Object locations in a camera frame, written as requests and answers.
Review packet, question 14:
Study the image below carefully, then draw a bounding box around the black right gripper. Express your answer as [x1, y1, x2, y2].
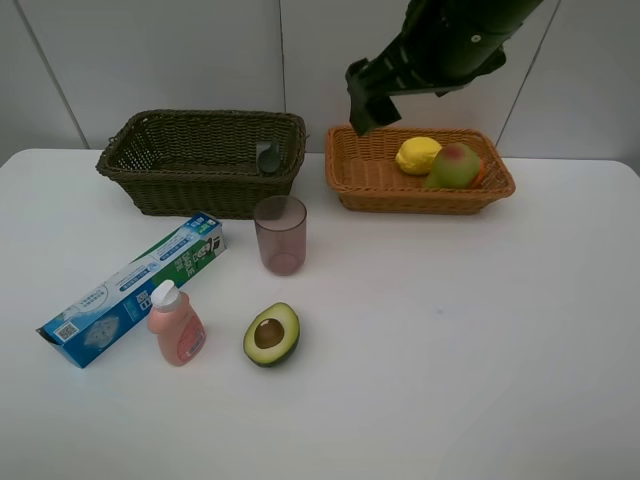
[346, 29, 506, 136]

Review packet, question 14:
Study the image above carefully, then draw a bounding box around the yellow lemon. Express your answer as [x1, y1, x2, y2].
[395, 136, 442, 176]

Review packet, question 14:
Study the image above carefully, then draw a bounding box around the green red pear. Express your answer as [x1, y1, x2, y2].
[423, 143, 483, 189]

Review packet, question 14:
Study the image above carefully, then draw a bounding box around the black pump bottle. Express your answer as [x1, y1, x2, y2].
[256, 140, 281, 175]

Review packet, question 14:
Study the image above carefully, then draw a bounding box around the orange fruit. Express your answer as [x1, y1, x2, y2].
[471, 160, 486, 189]

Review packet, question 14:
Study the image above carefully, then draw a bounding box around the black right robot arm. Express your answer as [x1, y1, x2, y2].
[345, 0, 541, 136]

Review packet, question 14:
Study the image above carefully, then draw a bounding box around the orange wicker basket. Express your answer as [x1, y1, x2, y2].
[325, 125, 516, 215]

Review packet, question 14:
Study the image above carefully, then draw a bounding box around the pink translucent plastic cup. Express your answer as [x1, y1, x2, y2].
[253, 195, 307, 276]

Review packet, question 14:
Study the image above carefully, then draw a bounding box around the dark brown wicker basket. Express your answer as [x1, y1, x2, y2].
[96, 109, 306, 219]

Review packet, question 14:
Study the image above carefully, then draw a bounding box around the halved avocado with pit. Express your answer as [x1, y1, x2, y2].
[243, 302, 301, 368]

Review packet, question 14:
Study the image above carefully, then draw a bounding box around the pink bottle white cap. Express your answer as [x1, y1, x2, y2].
[147, 280, 206, 366]

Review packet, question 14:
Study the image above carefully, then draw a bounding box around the blue toothpaste box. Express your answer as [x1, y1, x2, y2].
[37, 213, 225, 368]

